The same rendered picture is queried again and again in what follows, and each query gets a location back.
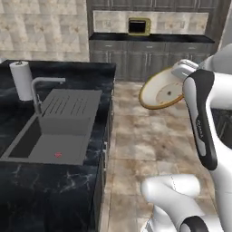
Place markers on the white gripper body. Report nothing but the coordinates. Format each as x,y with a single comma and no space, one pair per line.
184,69

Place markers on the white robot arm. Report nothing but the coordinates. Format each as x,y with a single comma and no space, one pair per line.
217,90

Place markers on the white bowl with gold rim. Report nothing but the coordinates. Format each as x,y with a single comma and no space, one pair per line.
157,92

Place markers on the grey base cupboard run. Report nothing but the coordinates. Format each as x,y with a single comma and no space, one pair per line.
136,59

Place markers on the yellow toaster oven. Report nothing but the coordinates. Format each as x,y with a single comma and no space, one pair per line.
139,26

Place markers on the dark island cupboard run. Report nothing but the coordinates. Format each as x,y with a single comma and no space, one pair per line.
104,157

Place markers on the grey sink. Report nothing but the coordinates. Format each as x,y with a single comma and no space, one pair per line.
65,127

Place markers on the grey tap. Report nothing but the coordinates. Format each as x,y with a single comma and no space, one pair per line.
36,90

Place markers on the white paper towel roll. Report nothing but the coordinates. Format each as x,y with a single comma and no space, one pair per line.
21,80

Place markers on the grey wall cupboard run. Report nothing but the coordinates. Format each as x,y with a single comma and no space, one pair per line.
151,4

